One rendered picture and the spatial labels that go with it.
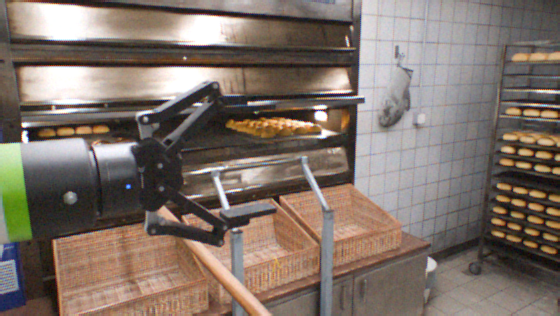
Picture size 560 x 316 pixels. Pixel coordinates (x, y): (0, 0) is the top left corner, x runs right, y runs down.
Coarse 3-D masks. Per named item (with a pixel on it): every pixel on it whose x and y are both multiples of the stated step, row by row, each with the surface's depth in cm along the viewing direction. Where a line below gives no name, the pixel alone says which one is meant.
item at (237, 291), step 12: (168, 216) 114; (192, 240) 99; (192, 252) 97; (204, 252) 93; (204, 264) 90; (216, 264) 87; (216, 276) 85; (228, 276) 83; (228, 288) 80; (240, 288) 78; (240, 300) 76; (252, 300) 74; (252, 312) 72; (264, 312) 71
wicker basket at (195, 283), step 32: (64, 256) 182; (96, 256) 188; (128, 256) 195; (160, 256) 202; (192, 256) 183; (64, 288) 181; (96, 288) 187; (128, 288) 189; (160, 288) 190; (192, 288) 168
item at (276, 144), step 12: (240, 144) 230; (252, 144) 230; (264, 144) 232; (276, 144) 236; (288, 144) 240; (300, 144) 245; (312, 144) 250; (180, 156) 206; (192, 156) 210; (204, 156) 213; (216, 156) 217
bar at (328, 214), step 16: (272, 160) 193; (288, 160) 197; (304, 160) 201; (192, 176) 172; (320, 192) 194; (224, 208) 170; (240, 240) 164; (240, 256) 165; (240, 272) 167; (320, 304) 200
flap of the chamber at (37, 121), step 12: (288, 108) 221; (300, 108) 231; (312, 108) 242; (324, 108) 254; (24, 120) 156; (36, 120) 158; (48, 120) 160; (60, 120) 162; (72, 120) 165; (84, 120) 171; (96, 120) 177; (108, 120) 184
